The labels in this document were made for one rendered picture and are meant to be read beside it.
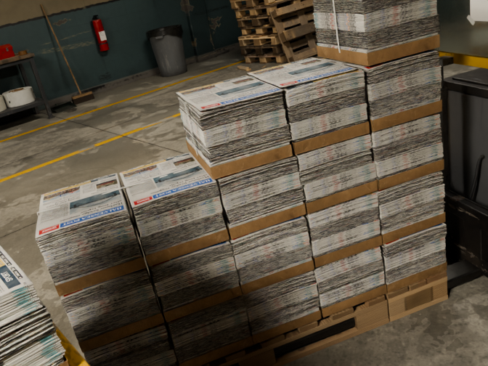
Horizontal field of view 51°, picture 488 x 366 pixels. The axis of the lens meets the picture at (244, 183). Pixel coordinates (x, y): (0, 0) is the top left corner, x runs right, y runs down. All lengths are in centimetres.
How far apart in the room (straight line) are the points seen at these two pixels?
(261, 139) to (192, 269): 50
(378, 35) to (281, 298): 99
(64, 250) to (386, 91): 118
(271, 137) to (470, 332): 111
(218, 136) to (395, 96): 65
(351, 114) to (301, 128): 19
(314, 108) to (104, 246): 81
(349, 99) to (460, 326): 103
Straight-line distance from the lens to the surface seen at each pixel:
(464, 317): 230
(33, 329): 99
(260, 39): 811
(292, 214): 180
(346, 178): 185
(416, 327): 225
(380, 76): 182
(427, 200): 209
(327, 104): 174
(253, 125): 165
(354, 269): 203
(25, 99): 772
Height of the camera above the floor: 145
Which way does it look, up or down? 23 degrees down
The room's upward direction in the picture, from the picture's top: 11 degrees counter-clockwise
